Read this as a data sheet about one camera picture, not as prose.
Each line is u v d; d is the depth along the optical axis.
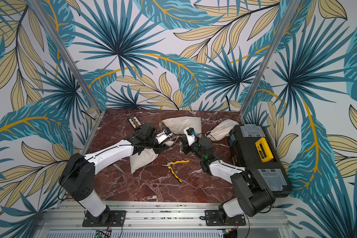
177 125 1.00
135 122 1.11
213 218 0.73
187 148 0.75
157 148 0.77
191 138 0.75
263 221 0.73
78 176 0.45
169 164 0.90
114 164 0.56
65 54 0.84
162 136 0.77
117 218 0.74
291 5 0.68
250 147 0.81
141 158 0.86
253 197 0.44
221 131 0.96
